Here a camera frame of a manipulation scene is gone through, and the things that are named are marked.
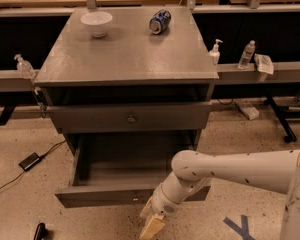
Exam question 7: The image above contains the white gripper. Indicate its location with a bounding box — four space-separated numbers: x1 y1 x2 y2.
139 191 178 240

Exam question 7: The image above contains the grey drawer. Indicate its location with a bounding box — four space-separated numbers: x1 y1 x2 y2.
47 102 212 133
55 130 197 208

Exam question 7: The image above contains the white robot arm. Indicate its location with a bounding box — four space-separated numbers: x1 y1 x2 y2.
140 149 300 240

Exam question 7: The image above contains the grey top drawer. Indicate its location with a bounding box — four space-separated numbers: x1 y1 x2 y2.
47 102 212 133

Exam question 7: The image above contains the grey wooden drawer cabinet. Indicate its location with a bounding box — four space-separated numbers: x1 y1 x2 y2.
34 6 220 152

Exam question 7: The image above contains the black object on floor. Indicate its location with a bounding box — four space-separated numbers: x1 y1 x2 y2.
33 223 47 240

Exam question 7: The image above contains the black power adapter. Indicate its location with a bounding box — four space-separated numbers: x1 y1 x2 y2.
19 153 40 171

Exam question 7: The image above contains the white box on floor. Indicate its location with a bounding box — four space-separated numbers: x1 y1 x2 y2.
236 101 259 120

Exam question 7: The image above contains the black stand leg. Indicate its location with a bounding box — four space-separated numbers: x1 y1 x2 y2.
264 96 300 143

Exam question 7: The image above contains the white pump bottle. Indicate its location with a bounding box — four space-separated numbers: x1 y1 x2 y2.
209 39 222 65

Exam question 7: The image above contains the crumpled white packet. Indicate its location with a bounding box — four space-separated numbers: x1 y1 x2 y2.
254 54 274 75

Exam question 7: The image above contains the clear water bottle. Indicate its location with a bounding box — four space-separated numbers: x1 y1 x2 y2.
238 40 255 69

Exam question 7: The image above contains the clear pump bottle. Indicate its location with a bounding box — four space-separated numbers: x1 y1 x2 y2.
14 54 36 80

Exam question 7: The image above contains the blue soda can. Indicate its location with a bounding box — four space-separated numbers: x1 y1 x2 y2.
149 9 171 35

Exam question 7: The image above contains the white ceramic bowl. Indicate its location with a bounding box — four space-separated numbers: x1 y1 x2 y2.
81 11 113 37

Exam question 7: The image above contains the black adapter cable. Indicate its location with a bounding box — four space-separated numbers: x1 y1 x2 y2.
0 139 67 202

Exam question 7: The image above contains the grey long bench rail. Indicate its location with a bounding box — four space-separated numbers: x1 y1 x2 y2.
0 61 300 92

